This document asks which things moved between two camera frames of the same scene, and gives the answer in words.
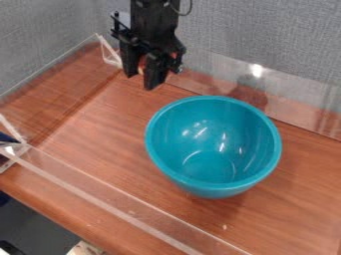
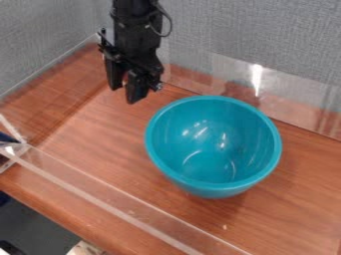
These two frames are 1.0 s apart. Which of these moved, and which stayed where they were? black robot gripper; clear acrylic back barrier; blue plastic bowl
Moved: black robot gripper
Stayed: clear acrylic back barrier; blue plastic bowl
